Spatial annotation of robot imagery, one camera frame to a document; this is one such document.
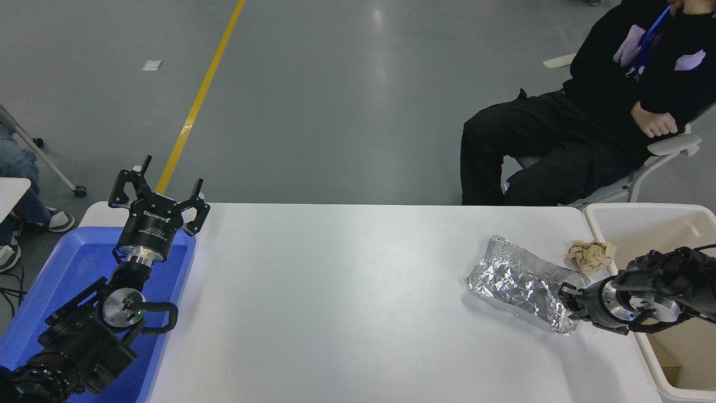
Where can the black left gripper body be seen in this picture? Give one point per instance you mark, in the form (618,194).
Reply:
(148,232)

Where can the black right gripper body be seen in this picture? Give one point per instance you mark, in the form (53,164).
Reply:
(589,303)

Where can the silver foil tray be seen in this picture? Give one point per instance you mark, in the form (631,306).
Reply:
(514,280)

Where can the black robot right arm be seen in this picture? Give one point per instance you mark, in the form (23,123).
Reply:
(671,274)

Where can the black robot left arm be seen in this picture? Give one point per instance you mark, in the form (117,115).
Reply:
(78,341)

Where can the person's hand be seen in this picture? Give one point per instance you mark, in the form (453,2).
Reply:
(653,122)

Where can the crumpled tan paper ball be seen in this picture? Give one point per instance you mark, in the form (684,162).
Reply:
(590,256)

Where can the grey metal stand with casters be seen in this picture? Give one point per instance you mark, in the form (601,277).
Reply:
(50,166)

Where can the blue plastic tray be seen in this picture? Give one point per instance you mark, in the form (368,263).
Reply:
(72,263)

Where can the large pale plastic bin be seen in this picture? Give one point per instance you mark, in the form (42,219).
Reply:
(643,229)

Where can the person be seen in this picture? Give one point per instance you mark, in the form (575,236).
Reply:
(531,134)
(14,168)

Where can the small white table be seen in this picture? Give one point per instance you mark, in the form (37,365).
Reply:
(10,193)

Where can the white paper scrap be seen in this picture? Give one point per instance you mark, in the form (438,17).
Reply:
(152,65)

